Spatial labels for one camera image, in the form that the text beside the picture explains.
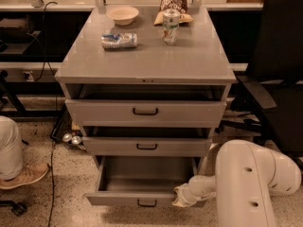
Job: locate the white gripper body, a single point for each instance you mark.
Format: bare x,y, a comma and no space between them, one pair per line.
191,192

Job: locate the grey bottom drawer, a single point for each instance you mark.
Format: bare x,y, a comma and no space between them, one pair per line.
141,181

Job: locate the grey drawer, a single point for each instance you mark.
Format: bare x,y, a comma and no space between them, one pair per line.
140,113
139,146
141,181

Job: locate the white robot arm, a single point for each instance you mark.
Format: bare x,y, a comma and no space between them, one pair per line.
246,177

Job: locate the grey drawer cabinet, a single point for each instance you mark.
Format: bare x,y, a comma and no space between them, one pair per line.
193,69

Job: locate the grey middle drawer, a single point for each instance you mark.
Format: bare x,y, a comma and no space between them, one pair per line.
139,146

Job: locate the grey top drawer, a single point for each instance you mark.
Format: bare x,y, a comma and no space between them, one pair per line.
140,113

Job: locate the black office chair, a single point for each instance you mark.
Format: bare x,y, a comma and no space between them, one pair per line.
271,86

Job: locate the tan sneaker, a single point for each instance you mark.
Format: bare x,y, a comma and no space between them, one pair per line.
30,174

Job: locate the crushed silver blue can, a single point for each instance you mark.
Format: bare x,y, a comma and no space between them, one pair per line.
119,40

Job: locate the black chair caster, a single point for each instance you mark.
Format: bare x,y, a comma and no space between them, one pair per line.
17,208

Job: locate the clear plastic water bottle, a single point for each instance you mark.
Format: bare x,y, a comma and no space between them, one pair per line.
170,25

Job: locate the beige trouser leg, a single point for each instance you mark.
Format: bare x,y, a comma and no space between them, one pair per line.
11,156

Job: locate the beige paper bowl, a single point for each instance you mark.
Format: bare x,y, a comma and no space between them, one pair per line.
122,15

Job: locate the brown chip bag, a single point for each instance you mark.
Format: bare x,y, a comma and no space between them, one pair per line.
180,5

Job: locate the wall power outlet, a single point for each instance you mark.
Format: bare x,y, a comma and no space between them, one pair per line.
28,76

